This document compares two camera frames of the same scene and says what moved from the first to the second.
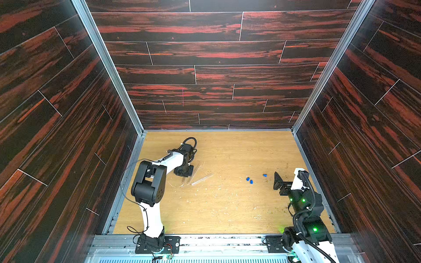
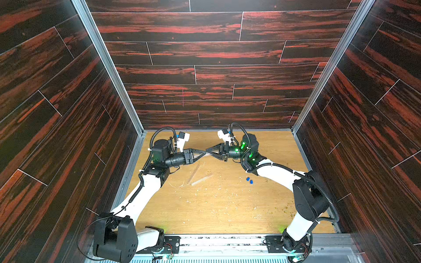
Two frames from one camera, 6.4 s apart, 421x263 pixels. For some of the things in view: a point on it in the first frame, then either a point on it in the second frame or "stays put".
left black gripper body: (185, 171) -> (186, 158)
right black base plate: (274, 244) stays put
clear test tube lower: (202, 179) stays put
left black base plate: (171, 246) stays put
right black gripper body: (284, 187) -> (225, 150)
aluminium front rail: (212, 249) stays put
